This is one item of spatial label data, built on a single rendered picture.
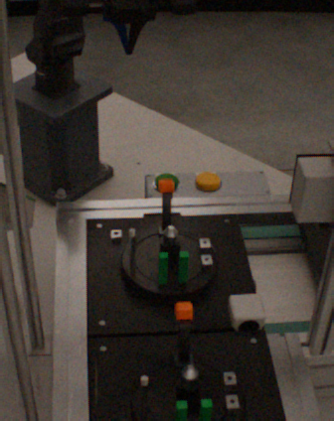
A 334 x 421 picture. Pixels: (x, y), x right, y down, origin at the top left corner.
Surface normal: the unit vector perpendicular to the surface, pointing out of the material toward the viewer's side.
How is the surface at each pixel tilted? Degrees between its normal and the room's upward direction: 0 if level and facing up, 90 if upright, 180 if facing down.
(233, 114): 0
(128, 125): 0
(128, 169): 0
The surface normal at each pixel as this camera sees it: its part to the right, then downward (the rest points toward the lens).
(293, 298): 0.03, -0.78
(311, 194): 0.09, 0.63
